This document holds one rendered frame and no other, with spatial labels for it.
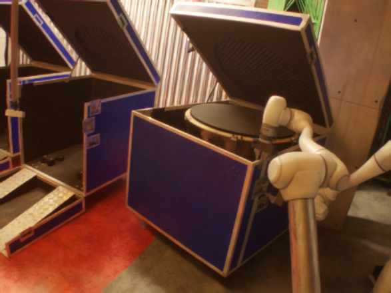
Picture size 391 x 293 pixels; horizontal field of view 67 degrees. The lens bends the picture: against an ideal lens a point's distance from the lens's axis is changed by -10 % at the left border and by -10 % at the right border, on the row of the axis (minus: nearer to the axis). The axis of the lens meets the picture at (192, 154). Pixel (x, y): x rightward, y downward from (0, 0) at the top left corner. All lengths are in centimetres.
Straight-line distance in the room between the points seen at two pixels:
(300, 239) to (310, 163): 27
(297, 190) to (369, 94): 190
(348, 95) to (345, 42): 45
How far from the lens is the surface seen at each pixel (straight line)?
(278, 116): 172
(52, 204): 279
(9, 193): 307
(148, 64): 307
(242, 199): 183
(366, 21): 294
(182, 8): 240
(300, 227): 118
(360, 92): 295
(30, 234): 254
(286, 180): 116
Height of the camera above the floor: 159
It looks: 22 degrees down
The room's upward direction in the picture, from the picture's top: 8 degrees clockwise
